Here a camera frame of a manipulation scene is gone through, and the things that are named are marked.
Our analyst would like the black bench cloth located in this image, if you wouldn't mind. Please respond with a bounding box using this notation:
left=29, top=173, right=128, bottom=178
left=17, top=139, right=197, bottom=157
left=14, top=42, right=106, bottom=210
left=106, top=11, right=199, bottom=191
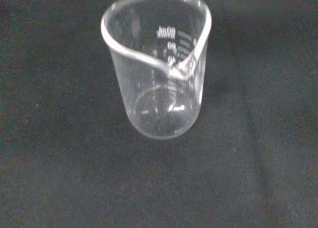
left=0, top=0, right=318, bottom=228

